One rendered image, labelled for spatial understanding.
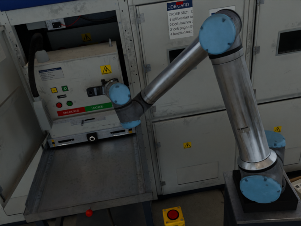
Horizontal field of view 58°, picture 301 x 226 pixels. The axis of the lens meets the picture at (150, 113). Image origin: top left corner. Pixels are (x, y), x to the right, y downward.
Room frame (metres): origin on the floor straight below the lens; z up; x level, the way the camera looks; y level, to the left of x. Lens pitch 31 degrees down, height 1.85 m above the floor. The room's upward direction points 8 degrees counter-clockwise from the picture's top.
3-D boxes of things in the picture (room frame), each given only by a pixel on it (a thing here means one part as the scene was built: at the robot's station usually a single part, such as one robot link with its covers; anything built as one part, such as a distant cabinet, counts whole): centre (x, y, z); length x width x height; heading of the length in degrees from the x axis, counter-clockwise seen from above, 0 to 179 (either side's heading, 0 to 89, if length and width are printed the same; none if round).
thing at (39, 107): (1.31, 0.58, 1.14); 0.08 x 0.05 x 0.17; 3
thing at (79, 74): (1.39, 0.38, 1.15); 0.48 x 0.01 x 0.48; 93
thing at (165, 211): (0.73, -0.03, 0.85); 0.08 x 0.08 x 0.10; 3
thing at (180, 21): (1.59, -0.25, 1.47); 0.15 x 0.01 x 0.21; 93
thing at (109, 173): (1.24, 0.37, 0.82); 0.68 x 0.62 x 0.06; 3
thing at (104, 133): (1.41, 0.38, 0.90); 0.54 x 0.05 x 0.06; 93
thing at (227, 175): (0.91, -0.49, 0.74); 0.32 x 0.32 x 0.02; 84
